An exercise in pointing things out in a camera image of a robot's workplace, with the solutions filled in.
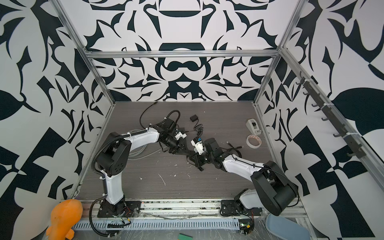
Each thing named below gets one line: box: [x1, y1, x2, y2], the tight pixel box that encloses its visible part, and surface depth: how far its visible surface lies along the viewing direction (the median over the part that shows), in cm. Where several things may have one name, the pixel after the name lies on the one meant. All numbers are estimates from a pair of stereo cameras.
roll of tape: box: [246, 134, 262, 149], surface depth 101 cm
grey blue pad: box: [265, 213, 310, 240], surface depth 71 cm
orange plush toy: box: [46, 199, 83, 240], surface depth 68 cm
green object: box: [178, 233, 193, 240], surface depth 67 cm
